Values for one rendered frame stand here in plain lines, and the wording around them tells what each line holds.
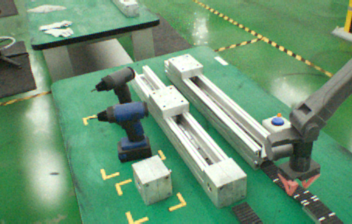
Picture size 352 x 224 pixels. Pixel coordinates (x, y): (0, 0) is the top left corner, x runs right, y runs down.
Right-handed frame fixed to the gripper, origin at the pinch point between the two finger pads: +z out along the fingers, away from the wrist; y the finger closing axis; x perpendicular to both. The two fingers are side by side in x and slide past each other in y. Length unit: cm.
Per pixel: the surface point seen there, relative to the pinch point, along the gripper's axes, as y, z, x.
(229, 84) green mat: -20, 1, -70
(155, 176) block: 37.6, -7.3, -19.5
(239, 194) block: 15.9, 0.2, -6.7
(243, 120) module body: -3.4, -4.8, -33.0
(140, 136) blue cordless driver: 34, -7, -42
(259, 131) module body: -3.5, -6.1, -23.1
